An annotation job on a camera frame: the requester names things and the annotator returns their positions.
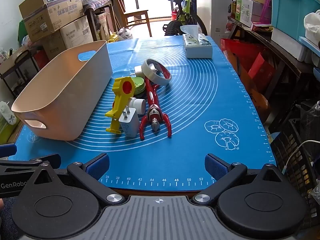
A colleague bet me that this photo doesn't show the white chest freezer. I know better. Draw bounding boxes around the white chest freezer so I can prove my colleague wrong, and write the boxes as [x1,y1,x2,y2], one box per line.
[209,0,235,41]

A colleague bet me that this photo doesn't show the grey tape roll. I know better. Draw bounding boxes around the grey tape roll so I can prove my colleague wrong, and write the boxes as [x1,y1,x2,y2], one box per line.
[141,59,173,85]

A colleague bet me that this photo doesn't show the white wall charger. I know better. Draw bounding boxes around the white wall charger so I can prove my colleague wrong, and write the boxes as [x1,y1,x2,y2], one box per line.
[119,106,140,138]

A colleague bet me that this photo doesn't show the blue silicone baking mat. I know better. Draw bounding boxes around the blue silicone baking mat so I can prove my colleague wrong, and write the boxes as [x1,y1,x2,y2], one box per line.
[15,35,277,191]

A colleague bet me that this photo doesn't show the dark wooden table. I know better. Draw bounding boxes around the dark wooden table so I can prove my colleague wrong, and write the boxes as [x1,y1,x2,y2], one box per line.
[84,0,119,42]

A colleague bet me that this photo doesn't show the white tissue packet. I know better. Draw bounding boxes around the white tissue packet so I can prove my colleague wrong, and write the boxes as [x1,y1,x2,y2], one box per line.
[0,101,17,126]

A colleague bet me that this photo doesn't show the teal storage bin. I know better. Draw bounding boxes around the teal storage bin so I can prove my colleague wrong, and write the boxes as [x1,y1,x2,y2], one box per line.
[269,0,320,39]

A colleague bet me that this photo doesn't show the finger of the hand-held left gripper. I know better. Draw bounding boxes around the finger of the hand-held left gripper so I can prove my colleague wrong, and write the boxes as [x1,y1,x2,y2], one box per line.
[0,144,17,159]
[0,153,62,173]

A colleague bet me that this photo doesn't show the green black bicycle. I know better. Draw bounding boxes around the green black bicycle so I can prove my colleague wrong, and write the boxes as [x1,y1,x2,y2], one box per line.
[151,0,208,37]

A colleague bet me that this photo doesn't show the red action figure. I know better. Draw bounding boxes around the red action figure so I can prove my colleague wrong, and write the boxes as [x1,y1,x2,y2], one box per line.
[139,77,172,140]

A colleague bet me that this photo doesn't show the black metal cart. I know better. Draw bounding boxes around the black metal cart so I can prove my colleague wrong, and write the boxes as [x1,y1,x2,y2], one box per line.
[0,49,42,99]

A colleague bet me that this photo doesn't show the white foam box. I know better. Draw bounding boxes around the white foam box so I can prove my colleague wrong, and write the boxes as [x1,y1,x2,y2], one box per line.
[271,27,310,62]

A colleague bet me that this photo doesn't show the green white carton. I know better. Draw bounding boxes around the green white carton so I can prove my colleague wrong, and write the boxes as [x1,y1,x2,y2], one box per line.
[236,0,255,28]

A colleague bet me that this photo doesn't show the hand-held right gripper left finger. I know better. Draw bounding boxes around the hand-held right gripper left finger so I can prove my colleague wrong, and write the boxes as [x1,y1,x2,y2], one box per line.
[22,153,125,207]

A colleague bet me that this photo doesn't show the patterned tissue box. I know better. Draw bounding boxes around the patterned tissue box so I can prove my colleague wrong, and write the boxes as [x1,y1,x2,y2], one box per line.
[180,25,213,59]

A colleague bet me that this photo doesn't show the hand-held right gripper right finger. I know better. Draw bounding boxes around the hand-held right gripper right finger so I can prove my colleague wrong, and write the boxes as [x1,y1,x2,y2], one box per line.
[191,153,287,207]

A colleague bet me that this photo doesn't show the open printed cardboard box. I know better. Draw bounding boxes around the open printed cardboard box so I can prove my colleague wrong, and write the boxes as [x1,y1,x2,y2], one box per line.
[19,0,84,43]

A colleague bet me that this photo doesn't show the white cable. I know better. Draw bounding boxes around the white cable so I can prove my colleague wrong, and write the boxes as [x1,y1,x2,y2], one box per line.
[282,140,320,174]

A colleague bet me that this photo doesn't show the black plastic crate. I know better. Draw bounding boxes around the black plastic crate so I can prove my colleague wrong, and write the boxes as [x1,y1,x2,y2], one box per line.
[269,118,320,229]

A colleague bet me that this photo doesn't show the beige plastic basket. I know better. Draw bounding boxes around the beige plastic basket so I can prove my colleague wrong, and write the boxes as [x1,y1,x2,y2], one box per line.
[11,40,113,141]

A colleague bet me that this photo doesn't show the wooden chair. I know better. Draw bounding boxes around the wooden chair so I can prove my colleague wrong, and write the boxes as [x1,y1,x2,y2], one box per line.
[111,0,153,38]

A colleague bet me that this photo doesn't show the yellow plastic toy tool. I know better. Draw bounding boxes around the yellow plastic toy tool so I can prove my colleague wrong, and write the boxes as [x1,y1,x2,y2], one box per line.
[105,77,135,134]

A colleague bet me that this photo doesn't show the pink plastic rack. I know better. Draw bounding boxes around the pink plastic rack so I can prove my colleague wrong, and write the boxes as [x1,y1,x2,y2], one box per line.
[259,0,273,23]

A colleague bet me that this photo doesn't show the red gift bags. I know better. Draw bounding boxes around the red gift bags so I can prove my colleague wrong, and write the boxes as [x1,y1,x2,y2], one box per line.
[220,38,276,94]

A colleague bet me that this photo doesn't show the grey plastic bag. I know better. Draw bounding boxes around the grey plastic bag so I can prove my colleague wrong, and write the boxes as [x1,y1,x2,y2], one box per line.
[117,27,134,41]

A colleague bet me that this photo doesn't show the green round tin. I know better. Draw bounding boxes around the green round tin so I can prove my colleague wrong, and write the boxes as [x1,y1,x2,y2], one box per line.
[130,77,146,98]

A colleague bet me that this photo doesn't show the dark wooden shelf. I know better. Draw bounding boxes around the dark wooden shelf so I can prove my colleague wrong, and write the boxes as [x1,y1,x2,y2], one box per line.
[227,16,320,130]

